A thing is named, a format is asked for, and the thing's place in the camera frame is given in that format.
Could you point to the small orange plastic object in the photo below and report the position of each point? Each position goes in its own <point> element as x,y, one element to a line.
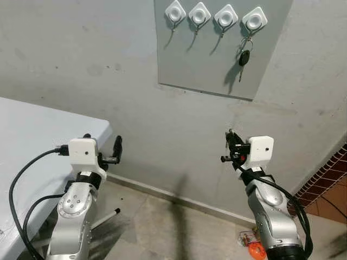
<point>256,250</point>

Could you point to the white table leg black cap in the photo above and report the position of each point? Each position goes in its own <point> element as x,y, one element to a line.
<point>105,218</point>

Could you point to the grey hook board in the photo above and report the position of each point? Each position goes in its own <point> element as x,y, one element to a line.
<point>195,59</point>

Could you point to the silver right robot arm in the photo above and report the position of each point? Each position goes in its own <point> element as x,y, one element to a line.
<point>271,211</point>

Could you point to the white folding table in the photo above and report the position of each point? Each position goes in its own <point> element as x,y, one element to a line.
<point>32,135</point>

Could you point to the black car key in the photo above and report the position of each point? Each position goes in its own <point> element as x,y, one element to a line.
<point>244,57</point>

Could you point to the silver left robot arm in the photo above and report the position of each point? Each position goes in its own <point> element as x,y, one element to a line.
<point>73,216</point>

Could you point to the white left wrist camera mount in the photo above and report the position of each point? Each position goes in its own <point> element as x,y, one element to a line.
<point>81,151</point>

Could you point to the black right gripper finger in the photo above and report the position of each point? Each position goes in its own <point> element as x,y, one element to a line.
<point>234,140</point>

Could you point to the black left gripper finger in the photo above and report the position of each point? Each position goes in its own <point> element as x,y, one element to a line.
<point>87,136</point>
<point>117,147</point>

